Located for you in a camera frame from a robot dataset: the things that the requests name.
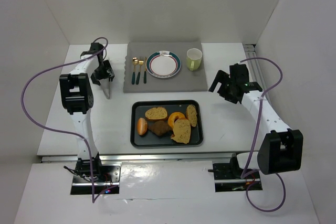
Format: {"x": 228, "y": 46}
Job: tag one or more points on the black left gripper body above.
{"x": 103, "y": 76}

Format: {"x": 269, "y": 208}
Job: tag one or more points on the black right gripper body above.
{"x": 224, "y": 85}

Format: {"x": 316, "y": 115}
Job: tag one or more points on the metal tongs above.
{"x": 105, "y": 85}

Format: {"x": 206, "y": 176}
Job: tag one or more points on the round orange bun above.
{"x": 142, "y": 126}

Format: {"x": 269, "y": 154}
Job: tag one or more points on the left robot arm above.
{"x": 77, "y": 98}

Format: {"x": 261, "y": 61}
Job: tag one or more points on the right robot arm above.
{"x": 276, "y": 147}

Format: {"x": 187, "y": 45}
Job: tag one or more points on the bread slice right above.
{"x": 191, "y": 115}

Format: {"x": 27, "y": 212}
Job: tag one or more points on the large front bread slice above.
{"x": 181, "y": 131}

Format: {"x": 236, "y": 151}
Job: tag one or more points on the bread slice upper left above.
{"x": 156, "y": 114}

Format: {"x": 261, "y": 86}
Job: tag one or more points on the light green mug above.
{"x": 194, "y": 59}

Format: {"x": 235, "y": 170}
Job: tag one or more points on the grey placemat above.
{"x": 184, "y": 81}

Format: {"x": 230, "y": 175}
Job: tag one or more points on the white plate green red rim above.
{"x": 163, "y": 64}

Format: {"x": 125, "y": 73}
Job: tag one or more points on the orange glazed donut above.
{"x": 174, "y": 117}

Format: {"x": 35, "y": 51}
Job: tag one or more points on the black baking tray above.
{"x": 149, "y": 139}

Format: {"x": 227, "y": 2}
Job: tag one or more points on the brown chocolate croissant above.
{"x": 159, "y": 128}

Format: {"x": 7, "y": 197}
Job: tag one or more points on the aluminium rail right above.
{"x": 254, "y": 65}

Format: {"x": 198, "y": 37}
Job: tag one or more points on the aluminium rail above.
{"x": 166, "y": 157}
{"x": 254, "y": 65}

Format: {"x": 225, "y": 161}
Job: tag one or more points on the green handled gold fork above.
{"x": 145, "y": 71}

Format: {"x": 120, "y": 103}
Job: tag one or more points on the aluminium rail front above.
{"x": 166, "y": 157}

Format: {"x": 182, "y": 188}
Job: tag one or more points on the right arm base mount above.
{"x": 227, "y": 177}

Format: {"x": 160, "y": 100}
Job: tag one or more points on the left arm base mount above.
{"x": 107, "y": 183}

